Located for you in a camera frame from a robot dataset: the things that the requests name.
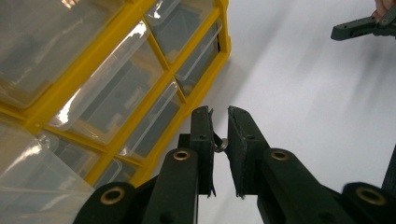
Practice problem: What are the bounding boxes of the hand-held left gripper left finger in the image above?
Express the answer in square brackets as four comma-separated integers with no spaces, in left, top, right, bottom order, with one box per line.
[177,105,217,198]

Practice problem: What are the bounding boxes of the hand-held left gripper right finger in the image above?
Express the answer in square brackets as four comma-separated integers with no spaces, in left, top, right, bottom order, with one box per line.
[227,105,271,199]

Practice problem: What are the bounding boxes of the small silver rivet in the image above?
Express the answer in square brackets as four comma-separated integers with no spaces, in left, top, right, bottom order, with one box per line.
[214,137,229,153]

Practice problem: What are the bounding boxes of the yellow black drawer cabinet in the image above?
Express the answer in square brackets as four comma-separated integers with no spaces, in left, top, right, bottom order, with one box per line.
[0,0,232,189]

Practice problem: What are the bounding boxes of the clear plastic drawer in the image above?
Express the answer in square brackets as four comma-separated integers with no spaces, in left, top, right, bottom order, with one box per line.
[0,136,95,224]

